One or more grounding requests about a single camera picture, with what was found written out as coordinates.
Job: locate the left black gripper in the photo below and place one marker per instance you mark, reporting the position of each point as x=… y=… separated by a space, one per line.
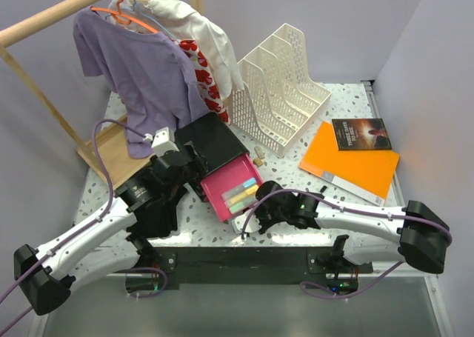
x=193 y=159

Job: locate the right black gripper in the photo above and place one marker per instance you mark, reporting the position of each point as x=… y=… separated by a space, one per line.
x=264 y=226

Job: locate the yellow capped highlighter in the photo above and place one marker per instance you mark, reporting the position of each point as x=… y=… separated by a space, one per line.
x=242 y=195

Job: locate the black drawer cabinet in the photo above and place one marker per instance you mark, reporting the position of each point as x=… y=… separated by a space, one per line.
x=209 y=144

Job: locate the yellow eraser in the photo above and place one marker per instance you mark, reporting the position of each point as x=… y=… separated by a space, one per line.
x=258 y=162

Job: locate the pink top drawer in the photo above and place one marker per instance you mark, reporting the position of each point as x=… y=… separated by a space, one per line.
x=226 y=178

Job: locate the grey worn eraser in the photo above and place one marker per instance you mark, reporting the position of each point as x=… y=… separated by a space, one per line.
x=259 y=152

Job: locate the green capped highlighter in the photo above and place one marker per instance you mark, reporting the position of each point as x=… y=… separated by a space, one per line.
x=241 y=205

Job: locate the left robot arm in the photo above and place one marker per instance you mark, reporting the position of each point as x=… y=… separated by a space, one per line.
x=143 y=207

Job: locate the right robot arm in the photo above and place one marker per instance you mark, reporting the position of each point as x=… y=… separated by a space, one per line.
x=411 y=234

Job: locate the wooden clothes rack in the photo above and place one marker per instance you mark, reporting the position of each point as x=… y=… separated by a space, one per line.
x=35 y=150

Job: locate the red floral white garment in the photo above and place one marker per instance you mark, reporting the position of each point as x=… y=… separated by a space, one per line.
x=207 y=86

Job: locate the orange clip folder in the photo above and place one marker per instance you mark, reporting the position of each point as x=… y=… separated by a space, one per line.
x=367 y=174

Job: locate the purple t-shirt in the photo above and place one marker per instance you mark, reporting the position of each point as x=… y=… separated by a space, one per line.
x=150 y=73

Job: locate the dark hardcover book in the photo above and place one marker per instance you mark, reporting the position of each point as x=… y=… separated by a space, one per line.
x=361 y=134

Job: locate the white plastic file organizer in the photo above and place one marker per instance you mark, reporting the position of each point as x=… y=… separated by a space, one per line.
x=279 y=101

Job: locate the orange clothes hanger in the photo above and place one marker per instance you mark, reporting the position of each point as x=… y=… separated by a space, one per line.
x=126 y=15

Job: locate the white shirt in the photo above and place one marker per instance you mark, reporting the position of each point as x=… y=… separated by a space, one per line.
x=187 y=23

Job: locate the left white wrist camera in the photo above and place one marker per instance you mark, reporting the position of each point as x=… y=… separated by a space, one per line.
x=163 y=142

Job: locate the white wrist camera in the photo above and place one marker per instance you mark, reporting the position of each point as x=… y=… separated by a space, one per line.
x=242 y=223
x=163 y=142

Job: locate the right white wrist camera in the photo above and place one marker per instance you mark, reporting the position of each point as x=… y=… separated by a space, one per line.
x=242 y=223

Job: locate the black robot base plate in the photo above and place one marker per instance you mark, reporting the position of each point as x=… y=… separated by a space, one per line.
x=170 y=267

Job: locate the blue wire hanger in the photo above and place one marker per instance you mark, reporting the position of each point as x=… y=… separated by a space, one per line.
x=138 y=10

